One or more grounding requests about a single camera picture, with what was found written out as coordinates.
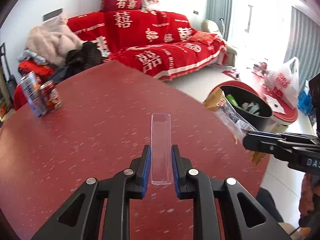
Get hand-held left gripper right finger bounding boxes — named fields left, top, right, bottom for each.
left=171, top=144, right=292, bottom=240

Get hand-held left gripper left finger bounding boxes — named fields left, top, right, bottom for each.
left=31, top=144, right=152, bottom=240

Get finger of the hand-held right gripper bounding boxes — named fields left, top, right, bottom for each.
left=246, top=131, right=320, bottom=146
left=243, top=139, right=308, bottom=162

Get black plastic bin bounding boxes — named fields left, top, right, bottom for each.
left=217, top=85, right=273, bottom=133

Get clear plastic tray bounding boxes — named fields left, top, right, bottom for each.
left=151, top=113, right=174, bottom=185

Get clear gold-edged snack wrapper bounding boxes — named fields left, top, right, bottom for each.
left=204, top=86, right=266, bottom=166

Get person's right forearm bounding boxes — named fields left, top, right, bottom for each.
left=299, top=172, right=320, bottom=229

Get round red table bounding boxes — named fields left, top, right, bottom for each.
left=220, top=67, right=299, bottom=130

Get white tissue sheet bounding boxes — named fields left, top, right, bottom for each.
left=265, top=94, right=288, bottom=114

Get blue plastic crate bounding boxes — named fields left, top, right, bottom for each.
left=297, top=80, right=313, bottom=117

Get white printed shopping bag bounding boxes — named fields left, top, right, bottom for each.
left=265, top=57, right=300, bottom=100

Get person's dark trousers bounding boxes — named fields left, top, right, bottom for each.
left=255, top=187, right=285, bottom=222

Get small red patterned box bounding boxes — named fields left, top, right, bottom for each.
left=251, top=61, right=270, bottom=77

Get green curtain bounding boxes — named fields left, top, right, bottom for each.
left=207, top=0, right=233, bottom=40
left=284, top=6, right=320, bottom=80

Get small red embroidered cushion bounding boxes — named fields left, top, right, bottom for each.
left=191, top=32, right=215, bottom=46

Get red drink can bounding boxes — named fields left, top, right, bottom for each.
left=40, top=80, right=62, bottom=111

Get sofa with red printed cover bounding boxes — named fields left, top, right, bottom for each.
left=14, top=11, right=229, bottom=110

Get black clothing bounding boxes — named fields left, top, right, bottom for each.
left=50, top=42, right=108, bottom=83

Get tall printed drink can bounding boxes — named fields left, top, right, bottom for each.
left=20, top=71, right=48, bottom=117

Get red folded cloth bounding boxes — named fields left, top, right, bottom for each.
left=19, top=60, right=57, bottom=80

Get beige fluffy coat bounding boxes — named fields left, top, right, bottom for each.
left=26, top=14, right=84, bottom=67

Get grey cloth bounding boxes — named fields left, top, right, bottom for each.
left=17, top=50, right=47, bottom=64

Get white printed pillow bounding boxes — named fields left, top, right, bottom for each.
left=142, top=0, right=160, bottom=12

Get upright vacuum cleaner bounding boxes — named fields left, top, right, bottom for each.
left=0, top=42, right=17, bottom=100

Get grey wall switch panel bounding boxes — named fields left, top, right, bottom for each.
left=42, top=8, right=63, bottom=22

